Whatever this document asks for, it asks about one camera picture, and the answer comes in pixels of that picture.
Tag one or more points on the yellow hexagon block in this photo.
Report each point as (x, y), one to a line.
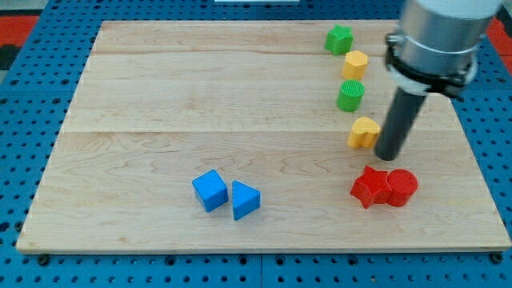
(355, 65)

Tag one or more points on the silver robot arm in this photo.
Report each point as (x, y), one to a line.
(434, 46)

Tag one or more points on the blue triangle block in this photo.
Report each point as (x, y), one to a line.
(245, 199)

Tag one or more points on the blue cube block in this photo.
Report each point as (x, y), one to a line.
(210, 190)

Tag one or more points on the red cylinder block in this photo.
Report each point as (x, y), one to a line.
(403, 184)

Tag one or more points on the light wooden board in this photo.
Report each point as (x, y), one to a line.
(161, 103)

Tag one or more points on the yellow heart block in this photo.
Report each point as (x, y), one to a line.
(364, 133)

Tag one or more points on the red star block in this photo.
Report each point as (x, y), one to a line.
(371, 187)

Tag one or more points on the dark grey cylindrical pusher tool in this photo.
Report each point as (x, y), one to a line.
(400, 118)

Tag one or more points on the green star block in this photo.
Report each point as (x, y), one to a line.
(339, 40)

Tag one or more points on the green cylinder block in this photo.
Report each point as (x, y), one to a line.
(350, 95)

